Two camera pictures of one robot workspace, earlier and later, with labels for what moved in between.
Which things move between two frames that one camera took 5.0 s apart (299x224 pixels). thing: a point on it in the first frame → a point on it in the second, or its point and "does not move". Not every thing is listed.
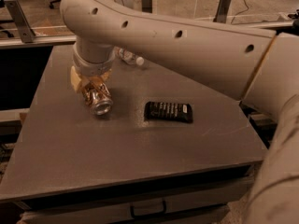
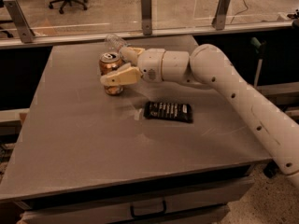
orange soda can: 98,96 → 110,62
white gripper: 92,69 → 151,65
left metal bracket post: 26,33 does not move
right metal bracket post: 224,4 does not move
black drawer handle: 136,217 does not move
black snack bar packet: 160,110 does not move
